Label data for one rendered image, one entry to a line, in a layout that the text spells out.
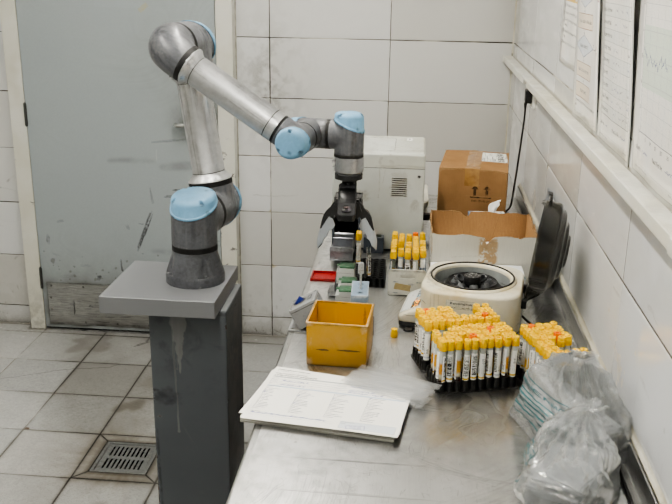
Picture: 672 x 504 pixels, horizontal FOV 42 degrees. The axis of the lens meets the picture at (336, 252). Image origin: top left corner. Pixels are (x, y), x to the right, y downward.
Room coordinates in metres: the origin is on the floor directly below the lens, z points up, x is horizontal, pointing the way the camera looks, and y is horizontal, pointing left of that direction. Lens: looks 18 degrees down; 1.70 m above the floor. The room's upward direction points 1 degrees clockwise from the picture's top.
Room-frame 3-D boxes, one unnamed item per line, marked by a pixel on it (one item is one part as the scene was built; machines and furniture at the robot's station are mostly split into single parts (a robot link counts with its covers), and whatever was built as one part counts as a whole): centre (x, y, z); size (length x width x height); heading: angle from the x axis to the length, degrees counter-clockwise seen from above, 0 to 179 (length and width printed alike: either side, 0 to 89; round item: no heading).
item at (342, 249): (2.48, -0.02, 0.92); 0.21 x 0.07 x 0.05; 175
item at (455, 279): (1.98, -0.33, 0.97); 0.15 x 0.15 x 0.07
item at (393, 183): (2.66, -0.13, 1.03); 0.31 x 0.27 x 0.30; 175
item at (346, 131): (2.18, -0.03, 1.29); 0.09 x 0.08 x 0.11; 75
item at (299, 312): (1.94, 0.04, 0.92); 0.13 x 0.07 x 0.08; 85
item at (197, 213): (2.15, 0.36, 1.08); 0.13 x 0.12 x 0.14; 165
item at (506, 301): (1.98, -0.31, 0.94); 0.30 x 0.24 x 0.12; 76
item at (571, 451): (1.28, -0.39, 0.94); 0.20 x 0.17 x 0.14; 147
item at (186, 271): (2.14, 0.36, 0.97); 0.15 x 0.15 x 0.10
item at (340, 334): (1.78, -0.01, 0.93); 0.13 x 0.13 x 0.10; 82
